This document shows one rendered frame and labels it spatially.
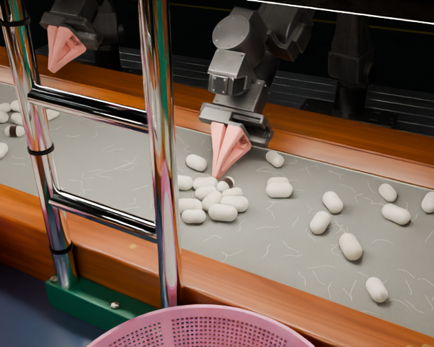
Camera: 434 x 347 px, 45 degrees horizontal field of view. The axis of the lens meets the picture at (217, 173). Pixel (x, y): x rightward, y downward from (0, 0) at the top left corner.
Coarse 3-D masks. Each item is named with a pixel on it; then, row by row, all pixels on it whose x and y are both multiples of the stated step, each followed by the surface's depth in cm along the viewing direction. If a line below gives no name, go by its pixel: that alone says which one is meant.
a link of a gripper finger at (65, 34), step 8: (48, 16) 96; (56, 16) 95; (40, 24) 97; (48, 24) 95; (56, 24) 94; (64, 24) 94; (64, 32) 93; (72, 32) 95; (56, 40) 94; (64, 40) 94; (72, 40) 97; (80, 40) 97; (56, 48) 94; (72, 48) 98; (80, 48) 98; (56, 56) 95; (64, 56) 97; (72, 56) 98; (56, 64) 96; (64, 64) 97
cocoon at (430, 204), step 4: (432, 192) 72; (428, 196) 71; (432, 196) 71; (424, 200) 70; (428, 200) 70; (432, 200) 70; (424, 204) 70; (428, 204) 70; (432, 204) 70; (424, 208) 70; (428, 208) 70; (432, 208) 70; (428, 212) 70; (432, 212) 70
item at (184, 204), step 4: (180, 200) 70; (184, 200) 70; (188, 200) 70; (192, 200) 70; (196, 200) 70; (180, 204) 70; (184, 204) 70; (188, 204) 69; (192, 204) 69; (196, 204) 69; (200, 204) 70; (180, 208) 70; (184, 208) 70; (188, 208) 69; (192, 208) 69; (196, 208) 69; (200, 208) 70; (180, 212) 70
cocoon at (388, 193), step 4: (384, 184) 74; (388, 184) 74; (380, 188) 74; (384, 188) 73; (388, 188) 73; (392, 188) 73; (380, 192) 74; (384, 192) 73; (388, 192) 72; (392, 192) 72; (384, 196) 73; (388, 196) 72; (392, 196) 72; (396, 196) 72; (388, 200) 73; (392, 200) 72
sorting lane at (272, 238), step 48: (0, 96) 104; (96, 144) 87; (144, 144) 87; (192, 144) 87; (96, 192) 75; (144, 192) 75; (192, 192) 75; (336, 192) 75; (192, 240) 66; (240, 240) 66; (288, 240) 66; (336, 240) 66; (384, 240) 66; (432, 240) 66; (336, 288) 59; (432, 288) 59; (432, 336) 53
